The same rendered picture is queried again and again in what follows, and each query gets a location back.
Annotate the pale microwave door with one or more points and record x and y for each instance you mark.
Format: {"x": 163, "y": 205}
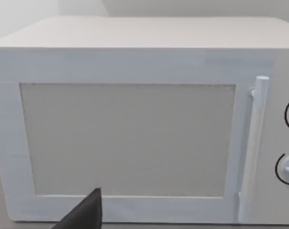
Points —
{"x": 125, "y": 138}

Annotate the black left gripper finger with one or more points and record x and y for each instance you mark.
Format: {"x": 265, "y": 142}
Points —
{"x": 88, "y": 212}

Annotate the pale microwave oven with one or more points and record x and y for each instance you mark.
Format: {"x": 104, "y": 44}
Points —
{"x": 144, "y": 33}

